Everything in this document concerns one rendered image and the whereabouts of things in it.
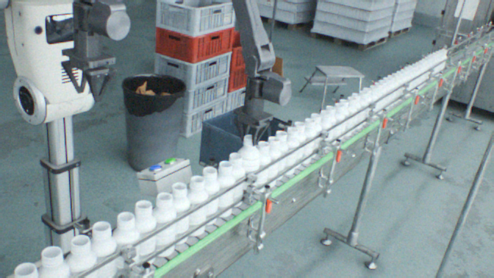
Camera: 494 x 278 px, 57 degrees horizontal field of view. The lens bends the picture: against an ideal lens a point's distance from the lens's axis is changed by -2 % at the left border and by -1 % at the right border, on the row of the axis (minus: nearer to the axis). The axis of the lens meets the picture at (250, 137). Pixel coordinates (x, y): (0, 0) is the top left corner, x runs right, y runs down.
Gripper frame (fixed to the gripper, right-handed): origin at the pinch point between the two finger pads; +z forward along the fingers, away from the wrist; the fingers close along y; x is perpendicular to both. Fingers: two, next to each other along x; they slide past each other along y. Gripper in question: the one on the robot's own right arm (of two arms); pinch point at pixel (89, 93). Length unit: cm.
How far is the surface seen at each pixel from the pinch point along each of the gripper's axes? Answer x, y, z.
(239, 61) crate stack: 289, -169, 87
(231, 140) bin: 85, -21, 47
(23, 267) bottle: -25.4, 14.1, 24.2
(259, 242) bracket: 39, 26, 48
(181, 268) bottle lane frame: 11.4, 20.8, 43.8
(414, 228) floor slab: 229, 39, 139
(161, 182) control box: 20.4, 3.0, 30.1
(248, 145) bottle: 42.4, 15.4, 20.8
